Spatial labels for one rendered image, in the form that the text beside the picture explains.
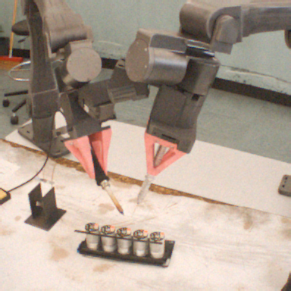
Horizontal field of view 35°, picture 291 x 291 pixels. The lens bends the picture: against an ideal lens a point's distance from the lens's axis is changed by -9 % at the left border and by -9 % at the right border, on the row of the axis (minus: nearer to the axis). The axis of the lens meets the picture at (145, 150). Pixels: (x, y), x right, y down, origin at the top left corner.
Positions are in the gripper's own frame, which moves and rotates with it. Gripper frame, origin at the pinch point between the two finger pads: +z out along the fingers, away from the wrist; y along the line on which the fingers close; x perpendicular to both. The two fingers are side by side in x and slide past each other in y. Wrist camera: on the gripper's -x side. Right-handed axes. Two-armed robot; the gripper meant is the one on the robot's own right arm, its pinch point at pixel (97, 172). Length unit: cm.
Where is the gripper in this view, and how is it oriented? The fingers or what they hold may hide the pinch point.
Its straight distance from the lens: 85.6
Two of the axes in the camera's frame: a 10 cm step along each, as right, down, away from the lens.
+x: -4.8, 0.7, 8.7
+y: 8.3, -2.7, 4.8
